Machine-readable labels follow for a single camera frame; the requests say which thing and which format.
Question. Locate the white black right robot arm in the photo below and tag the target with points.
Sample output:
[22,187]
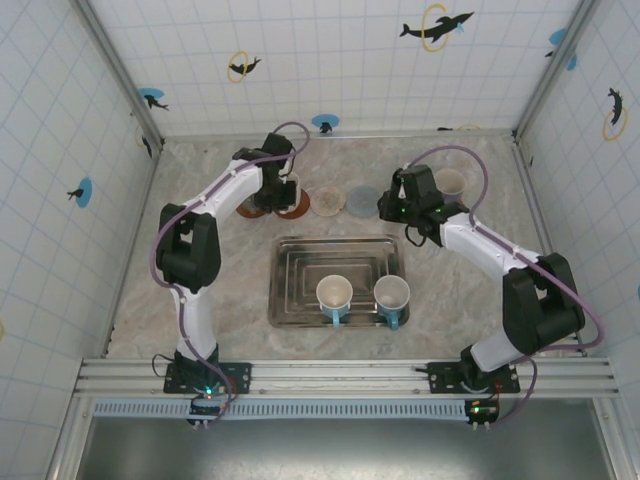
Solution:
[480,245]

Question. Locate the cream white mug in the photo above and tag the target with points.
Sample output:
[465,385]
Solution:
[295,179]

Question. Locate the penguin blue circle sticker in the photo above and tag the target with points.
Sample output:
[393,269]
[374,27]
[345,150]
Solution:
[325,121]

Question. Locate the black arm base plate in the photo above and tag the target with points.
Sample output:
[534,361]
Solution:
[440,375]
[235,375]

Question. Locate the aluminium mounting rail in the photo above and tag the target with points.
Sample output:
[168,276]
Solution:
[350,372]

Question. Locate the grey metal panel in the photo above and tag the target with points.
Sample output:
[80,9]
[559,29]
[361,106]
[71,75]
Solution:
[350,450]

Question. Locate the beige woven round coaster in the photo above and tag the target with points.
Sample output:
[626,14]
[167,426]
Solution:
[328,201]

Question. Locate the blue-grey round coaster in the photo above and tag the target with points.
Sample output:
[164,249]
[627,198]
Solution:
[363,201]

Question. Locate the shark blue circle sticker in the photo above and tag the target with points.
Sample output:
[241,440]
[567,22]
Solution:
[150,95]

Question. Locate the blue patch sticker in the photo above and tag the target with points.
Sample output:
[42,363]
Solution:
[557,36]
[572,62]

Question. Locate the blue mug with flower print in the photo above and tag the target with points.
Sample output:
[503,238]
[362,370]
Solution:
[391,293]

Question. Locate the dark brown round coaster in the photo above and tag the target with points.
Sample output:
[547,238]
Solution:
[305,205]

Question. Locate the aluminium table side rail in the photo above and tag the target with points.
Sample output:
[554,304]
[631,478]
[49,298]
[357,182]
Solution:
[537,200]
[132,250]

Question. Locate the fish blue circle sticker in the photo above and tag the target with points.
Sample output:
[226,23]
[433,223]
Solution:
[84,192]

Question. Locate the aluminium table back rail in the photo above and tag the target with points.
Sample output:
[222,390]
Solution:
[370,135]

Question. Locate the reddish brown round coaster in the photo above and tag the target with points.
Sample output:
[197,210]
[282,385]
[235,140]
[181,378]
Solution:
[245,213]

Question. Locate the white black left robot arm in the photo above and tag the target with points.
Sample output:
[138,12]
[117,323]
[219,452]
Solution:
[235,187]

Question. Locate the aluminium frame leg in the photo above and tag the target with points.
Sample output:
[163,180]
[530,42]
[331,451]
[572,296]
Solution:
[612,440]
[70,445]

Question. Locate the light blue mug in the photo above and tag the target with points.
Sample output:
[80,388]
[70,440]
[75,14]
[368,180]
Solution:
[334,292]

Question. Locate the purple mug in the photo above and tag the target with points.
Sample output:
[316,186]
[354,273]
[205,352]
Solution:
[452,181]

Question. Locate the steel serving tray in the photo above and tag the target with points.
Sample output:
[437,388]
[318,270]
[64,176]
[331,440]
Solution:
[300,280]

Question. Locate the aluminium frame post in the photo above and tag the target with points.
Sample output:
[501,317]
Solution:
[557,65]
[121,75]

